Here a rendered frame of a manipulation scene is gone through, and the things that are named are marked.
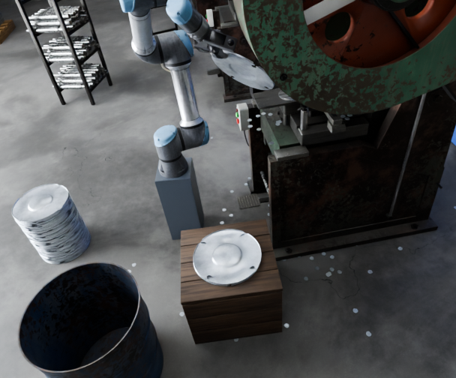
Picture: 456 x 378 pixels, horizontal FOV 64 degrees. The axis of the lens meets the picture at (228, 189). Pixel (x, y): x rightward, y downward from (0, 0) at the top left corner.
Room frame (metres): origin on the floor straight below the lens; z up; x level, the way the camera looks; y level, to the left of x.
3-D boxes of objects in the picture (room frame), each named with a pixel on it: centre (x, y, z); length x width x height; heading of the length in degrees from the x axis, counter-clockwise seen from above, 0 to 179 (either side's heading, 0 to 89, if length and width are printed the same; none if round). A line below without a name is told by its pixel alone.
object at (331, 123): (1.35, -0.49, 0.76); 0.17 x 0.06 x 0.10; 4
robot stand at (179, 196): (1.50, 0.26, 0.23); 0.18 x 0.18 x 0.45; 86
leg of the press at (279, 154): (1.27, -0.63, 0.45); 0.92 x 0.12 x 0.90; 94
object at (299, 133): (1.52, -0.48, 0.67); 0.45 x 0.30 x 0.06; 4
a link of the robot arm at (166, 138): (1.51, 0.26, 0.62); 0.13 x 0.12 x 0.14; 104
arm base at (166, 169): (1.50, 0.26, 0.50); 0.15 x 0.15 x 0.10
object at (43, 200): (1.50, 1.00, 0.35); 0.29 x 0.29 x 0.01
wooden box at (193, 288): (0.97, 0.04, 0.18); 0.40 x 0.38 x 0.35; 91
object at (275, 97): (1.51, -0.30, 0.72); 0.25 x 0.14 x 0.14; 94
